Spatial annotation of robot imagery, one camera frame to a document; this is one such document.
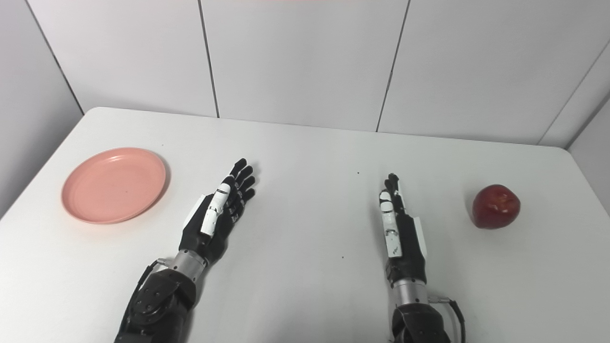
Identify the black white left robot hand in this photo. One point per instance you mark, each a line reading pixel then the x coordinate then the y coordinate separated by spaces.
pixel 209 233

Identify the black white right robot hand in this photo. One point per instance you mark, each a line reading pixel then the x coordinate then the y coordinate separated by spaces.
pixel 407 257

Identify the red apple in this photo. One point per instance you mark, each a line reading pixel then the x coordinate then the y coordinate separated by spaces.
pixel 495 207

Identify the pink round plate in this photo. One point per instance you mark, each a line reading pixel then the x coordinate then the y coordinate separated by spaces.
pixel 114 186

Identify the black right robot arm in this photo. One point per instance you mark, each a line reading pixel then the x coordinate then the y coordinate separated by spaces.
pixel 419 324

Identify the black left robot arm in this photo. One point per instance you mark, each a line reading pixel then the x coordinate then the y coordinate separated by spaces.
pixel 159 305

